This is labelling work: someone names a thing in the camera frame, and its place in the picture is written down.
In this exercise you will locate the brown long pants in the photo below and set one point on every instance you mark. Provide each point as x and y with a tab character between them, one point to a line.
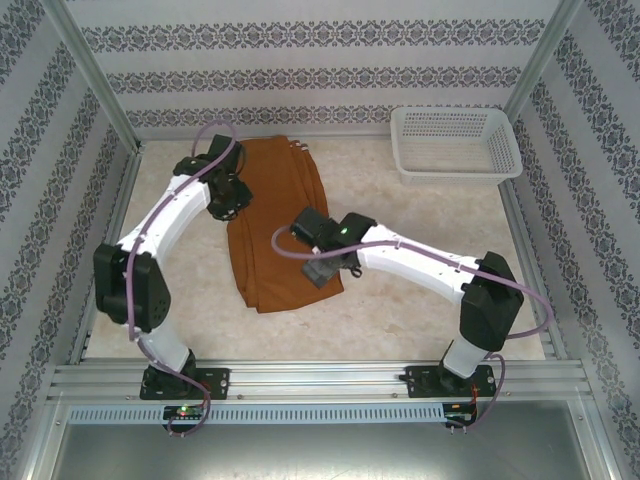
270	260

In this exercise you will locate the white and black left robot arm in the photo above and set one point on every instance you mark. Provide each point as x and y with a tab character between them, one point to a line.
170	215

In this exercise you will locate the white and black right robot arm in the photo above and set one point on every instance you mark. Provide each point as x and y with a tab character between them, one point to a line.
415	260

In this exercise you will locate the white perforated plastic basket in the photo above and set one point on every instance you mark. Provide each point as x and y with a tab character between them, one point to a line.
407	177

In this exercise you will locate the grey metal sheet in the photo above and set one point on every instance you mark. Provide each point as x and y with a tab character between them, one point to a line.
320	452

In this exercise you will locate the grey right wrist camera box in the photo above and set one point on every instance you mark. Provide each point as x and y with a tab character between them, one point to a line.
322	272

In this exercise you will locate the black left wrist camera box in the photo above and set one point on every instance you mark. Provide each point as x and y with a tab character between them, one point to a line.
237	195

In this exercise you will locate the aluminium back rail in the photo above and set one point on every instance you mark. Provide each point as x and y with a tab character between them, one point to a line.
350	133

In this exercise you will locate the aluminium side rail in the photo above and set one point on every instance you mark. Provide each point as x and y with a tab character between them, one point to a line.
532	260
117	220

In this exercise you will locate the aluminium frame post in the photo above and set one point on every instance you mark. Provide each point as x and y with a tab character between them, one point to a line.
545	55
90	70

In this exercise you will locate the aluminium mounting rail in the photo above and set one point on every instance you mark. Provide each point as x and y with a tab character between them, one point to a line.
310	380

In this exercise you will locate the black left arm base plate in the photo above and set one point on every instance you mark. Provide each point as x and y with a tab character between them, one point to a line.
217	382

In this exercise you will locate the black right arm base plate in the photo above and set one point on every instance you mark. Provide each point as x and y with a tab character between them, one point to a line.
420	382

